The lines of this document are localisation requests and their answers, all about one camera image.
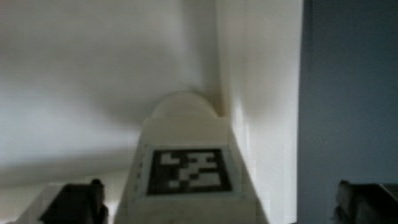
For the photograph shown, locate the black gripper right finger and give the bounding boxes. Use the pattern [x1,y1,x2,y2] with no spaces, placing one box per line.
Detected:
[334,181,398,224]

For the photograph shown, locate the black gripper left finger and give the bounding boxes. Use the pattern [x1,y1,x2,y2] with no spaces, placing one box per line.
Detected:
[39,179,108,224]

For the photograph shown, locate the white table leg with tag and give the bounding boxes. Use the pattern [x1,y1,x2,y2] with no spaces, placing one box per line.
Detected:
[113,92,268,224]

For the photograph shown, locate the white square tabletop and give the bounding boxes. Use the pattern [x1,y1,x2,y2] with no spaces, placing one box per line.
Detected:
[0,0,303,224]

